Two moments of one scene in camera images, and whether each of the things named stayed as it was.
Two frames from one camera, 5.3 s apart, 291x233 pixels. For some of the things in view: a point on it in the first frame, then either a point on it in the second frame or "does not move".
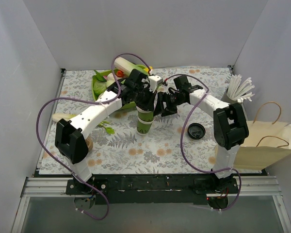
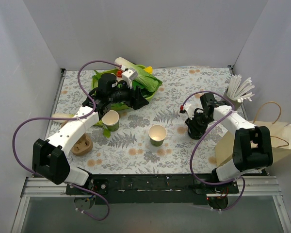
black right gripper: [161, 104] -> [194, 124]
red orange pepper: [120, 74] does not move
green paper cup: [145, 115] -> [111, 120]
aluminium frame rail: [247, 187] does not move
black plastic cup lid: [196, 131] does not move
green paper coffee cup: [143, 127] -> [157, 133]
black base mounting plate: [153, 190] does not move
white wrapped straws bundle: [235, 90] does not move
